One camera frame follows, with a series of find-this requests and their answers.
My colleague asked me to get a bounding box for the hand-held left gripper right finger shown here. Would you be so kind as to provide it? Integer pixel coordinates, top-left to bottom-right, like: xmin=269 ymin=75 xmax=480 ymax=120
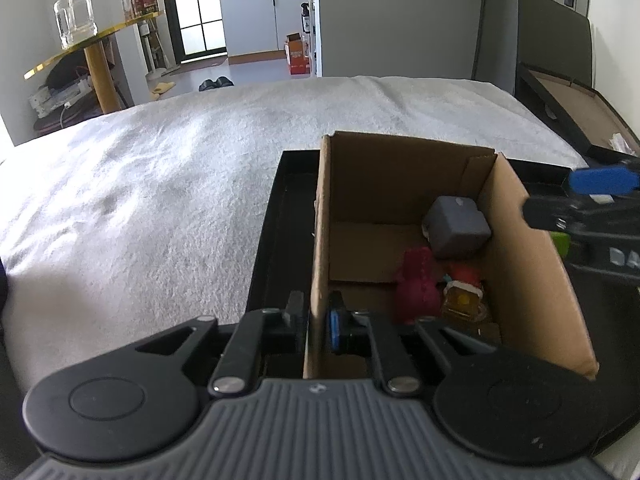
xmin=326 ymin=291 xmax=502 ymax=399

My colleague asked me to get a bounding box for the grey cube toy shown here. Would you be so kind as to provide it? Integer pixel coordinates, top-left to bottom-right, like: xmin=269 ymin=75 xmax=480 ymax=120
xmin=421 ymin=196 xmax=493 ymax=260

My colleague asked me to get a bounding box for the green toy block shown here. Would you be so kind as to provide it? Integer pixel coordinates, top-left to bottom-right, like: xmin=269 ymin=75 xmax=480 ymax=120
xmin=550 ymin=232 xmax=571 ymax=264

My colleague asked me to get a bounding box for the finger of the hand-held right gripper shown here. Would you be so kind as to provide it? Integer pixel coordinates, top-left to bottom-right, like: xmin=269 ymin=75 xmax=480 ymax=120
xmin=561 ymin=159 xmax=640 ymax=198
xmin=521 ymin=194 xmax=617 ymax=234

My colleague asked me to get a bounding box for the glass jar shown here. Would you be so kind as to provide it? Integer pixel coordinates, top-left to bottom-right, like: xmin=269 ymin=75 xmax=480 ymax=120
xmin=53 ymin=0 xmax=98 ymax=51

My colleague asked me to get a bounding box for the dark open storage box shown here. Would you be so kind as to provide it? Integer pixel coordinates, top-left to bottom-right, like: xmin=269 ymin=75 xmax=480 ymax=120
xmin=515 ymin=0 xmax=640 ymax=157

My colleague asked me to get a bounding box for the round gold-edged table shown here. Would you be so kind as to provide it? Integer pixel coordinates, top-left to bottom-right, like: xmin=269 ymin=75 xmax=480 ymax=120
xmin=23 ymin=10 xmax=166 ymax=114

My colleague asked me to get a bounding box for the black tray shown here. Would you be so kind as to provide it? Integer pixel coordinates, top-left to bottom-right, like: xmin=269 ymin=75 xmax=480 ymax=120
xmin=245 ymin=149 xmax=640 ymax=458

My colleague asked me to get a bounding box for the brown cardboard sheet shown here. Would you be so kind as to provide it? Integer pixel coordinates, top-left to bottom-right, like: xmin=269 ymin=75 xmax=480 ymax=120
xmin=530 ymin=70 xmax=639 ymax=154

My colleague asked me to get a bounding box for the white fluffy blanket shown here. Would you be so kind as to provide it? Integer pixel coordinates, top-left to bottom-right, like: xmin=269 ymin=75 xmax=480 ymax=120
xmin=0 ymin=76 xmax=640 ymax=480

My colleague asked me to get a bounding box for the white kitchen cabinet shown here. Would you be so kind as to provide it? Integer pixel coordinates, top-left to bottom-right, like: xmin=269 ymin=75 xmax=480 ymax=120
xmin=217 ymin=0 xmax=316 ymax=64

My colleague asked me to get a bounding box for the black-framed glass door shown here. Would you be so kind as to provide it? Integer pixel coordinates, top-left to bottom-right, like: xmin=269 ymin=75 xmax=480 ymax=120
xmin=162 ymin=0 xmax=229 ymax=62

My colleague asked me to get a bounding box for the brown cardboard box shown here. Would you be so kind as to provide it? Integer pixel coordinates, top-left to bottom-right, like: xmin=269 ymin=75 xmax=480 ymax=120
xmin=302 ymin=131 xmax=600 ymax=382

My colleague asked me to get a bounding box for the black hanging cable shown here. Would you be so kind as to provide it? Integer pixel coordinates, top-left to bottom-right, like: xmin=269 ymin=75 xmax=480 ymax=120
xmin=472 ymin=0 xmax=489 ymax=81

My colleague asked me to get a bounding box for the orange carton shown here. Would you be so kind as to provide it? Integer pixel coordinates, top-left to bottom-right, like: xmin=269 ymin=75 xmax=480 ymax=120
xmin=284 ymin=33 xmax=312 ymax=75

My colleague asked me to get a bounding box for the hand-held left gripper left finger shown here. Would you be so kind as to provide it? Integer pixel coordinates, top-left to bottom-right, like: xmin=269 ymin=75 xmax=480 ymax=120
xmin=132 ymin=290 xmax=308 ymax=397

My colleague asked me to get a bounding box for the pink dinosaur toy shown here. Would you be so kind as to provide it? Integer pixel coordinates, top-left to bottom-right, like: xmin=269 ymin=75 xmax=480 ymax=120
xmin=394 ymin=246 xmax=444 ymax=325

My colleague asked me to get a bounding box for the white power strip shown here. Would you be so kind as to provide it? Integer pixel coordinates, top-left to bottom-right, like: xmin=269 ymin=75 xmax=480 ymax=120
xmin=29 ymin=77 xmax=94 ymax=112

